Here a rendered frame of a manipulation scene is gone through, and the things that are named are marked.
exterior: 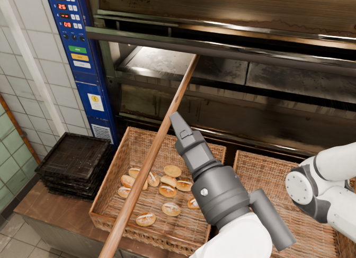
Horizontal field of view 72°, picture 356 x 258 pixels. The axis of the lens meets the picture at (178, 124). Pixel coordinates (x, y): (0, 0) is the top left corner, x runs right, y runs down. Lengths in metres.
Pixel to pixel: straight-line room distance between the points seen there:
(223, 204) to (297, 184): 0.27
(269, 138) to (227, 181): 0.81
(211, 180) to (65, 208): 1.15
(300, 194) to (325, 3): 0.59
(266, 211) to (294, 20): 0.67
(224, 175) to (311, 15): 0.66
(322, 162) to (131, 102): 0.95
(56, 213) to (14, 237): 0.80
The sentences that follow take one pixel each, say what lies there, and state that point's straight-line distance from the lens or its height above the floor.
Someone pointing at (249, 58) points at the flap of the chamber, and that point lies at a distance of 0.85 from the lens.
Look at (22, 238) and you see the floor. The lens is 2.24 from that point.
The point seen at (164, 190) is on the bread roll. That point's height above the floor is 0.64.
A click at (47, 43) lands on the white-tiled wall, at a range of 1.41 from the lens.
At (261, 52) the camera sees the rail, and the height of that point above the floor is 1.43.
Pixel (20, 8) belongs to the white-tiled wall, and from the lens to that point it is 1.41.
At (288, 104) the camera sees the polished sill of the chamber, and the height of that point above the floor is 1.16.
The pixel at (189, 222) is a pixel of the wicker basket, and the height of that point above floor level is 0.59.
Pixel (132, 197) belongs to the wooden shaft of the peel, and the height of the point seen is 1.21.
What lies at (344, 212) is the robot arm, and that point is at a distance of 0.64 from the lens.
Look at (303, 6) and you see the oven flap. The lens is 0.95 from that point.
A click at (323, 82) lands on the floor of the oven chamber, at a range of 1.29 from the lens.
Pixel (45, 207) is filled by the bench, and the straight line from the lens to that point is 1.55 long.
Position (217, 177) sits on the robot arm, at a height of 1.44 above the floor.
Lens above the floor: 1.79
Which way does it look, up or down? 43 degrees down
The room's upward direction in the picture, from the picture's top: straight up
